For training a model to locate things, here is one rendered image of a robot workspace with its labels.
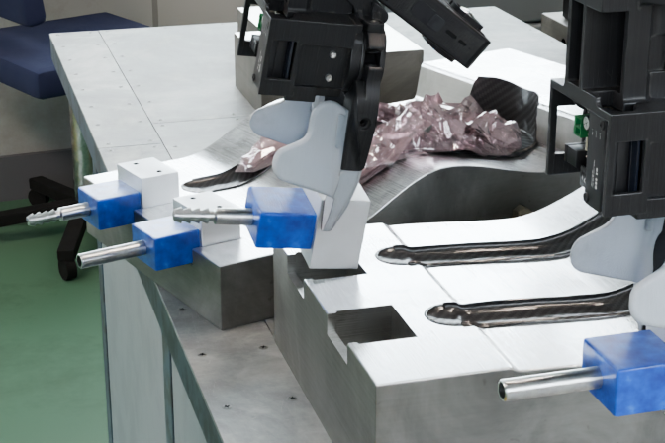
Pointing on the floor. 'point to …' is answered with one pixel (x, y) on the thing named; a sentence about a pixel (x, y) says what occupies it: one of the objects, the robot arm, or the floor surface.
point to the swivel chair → (44, 84)
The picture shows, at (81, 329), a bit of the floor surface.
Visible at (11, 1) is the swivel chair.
